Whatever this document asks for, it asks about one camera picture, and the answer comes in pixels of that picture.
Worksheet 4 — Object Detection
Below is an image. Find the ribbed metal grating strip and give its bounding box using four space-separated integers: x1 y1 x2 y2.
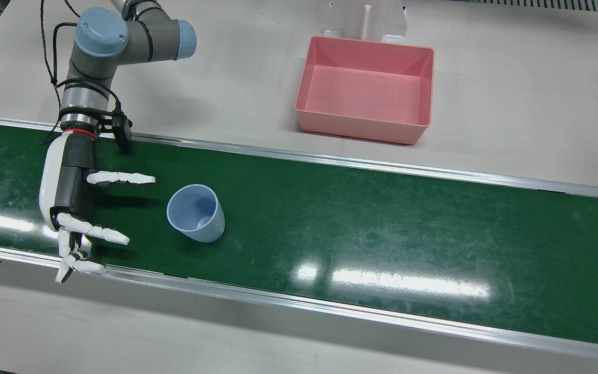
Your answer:
455 0 598 14

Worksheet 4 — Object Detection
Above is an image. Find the white plastic stand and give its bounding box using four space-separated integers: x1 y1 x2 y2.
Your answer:
322 0 409 45

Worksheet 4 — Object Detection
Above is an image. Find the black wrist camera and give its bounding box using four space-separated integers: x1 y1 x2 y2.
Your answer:
111 112 133 151

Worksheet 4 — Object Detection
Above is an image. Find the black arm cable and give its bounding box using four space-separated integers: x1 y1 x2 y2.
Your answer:
39 0 123 146

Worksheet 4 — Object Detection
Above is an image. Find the pink plastic box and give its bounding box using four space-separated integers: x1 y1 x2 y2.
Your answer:
295 35 435 145

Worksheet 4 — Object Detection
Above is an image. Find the green conveyor belt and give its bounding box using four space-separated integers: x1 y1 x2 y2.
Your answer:
0 121 598 350

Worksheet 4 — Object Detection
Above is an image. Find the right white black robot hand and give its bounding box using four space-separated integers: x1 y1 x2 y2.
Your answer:
39 130 157 284

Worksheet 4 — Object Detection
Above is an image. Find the aluminium conveyor side rail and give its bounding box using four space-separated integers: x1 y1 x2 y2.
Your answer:
0 114 598 202
0 242 598 364

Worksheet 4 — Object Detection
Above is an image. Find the light blue plastic cup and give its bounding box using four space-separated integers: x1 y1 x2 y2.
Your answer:
167 184 226 243

